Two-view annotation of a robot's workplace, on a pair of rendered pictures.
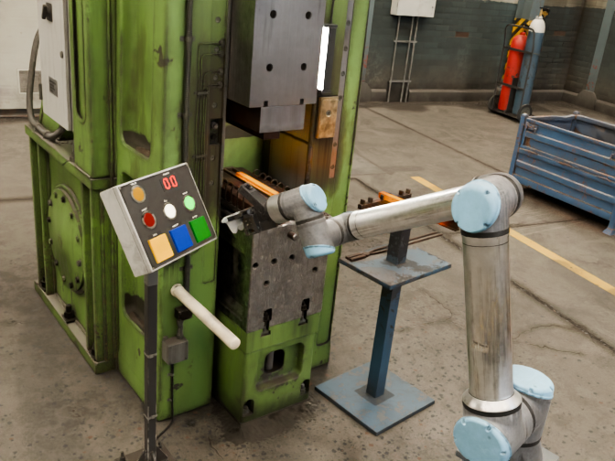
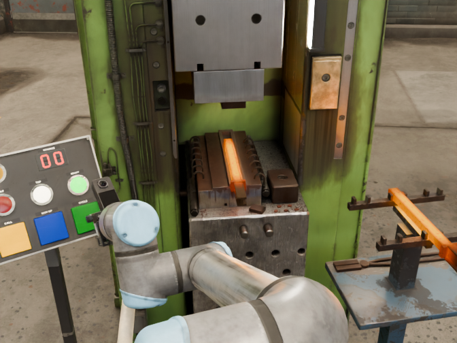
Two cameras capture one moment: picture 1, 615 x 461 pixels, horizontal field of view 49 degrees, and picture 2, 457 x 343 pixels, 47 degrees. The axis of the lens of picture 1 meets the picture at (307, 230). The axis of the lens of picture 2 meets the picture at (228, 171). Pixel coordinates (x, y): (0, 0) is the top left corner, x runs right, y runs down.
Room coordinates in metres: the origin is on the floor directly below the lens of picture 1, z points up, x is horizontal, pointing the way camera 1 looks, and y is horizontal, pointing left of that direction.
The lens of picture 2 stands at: (1.25, -0.66, 1.82)
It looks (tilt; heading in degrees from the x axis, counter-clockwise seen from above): 28 degrees down; 33
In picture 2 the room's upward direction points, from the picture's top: 1 degrees counter-clockwise
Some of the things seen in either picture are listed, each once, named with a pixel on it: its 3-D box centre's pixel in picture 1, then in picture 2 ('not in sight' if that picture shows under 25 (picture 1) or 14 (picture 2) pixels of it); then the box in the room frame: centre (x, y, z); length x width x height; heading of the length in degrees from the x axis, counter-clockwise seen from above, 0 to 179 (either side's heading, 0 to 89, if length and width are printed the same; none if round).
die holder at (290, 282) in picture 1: (253, 247); (239, 225); (2.66, 0.23, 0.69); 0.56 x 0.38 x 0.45; 39
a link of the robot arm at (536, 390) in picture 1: (520, 402); not in sight; (1.59, -0.64, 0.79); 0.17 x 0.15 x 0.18; 141
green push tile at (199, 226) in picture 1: (199, 229); (87, 217); (2.07, 0.36, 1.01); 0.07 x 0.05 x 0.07; 154
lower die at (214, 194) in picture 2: (247, 192); (224, 165); (2.62, 0.26, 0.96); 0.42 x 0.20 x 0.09; 39
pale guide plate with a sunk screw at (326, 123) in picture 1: (327, 117); (324, 83); (2.75, -0.03, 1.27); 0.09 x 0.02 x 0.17; 129
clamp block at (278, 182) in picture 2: not in sight; (282, 185); (2.61, 0.03, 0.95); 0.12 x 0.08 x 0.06; 39
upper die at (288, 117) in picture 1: (252, 105); (222, 64); (2.62, 0.26, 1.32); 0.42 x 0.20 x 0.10; 39
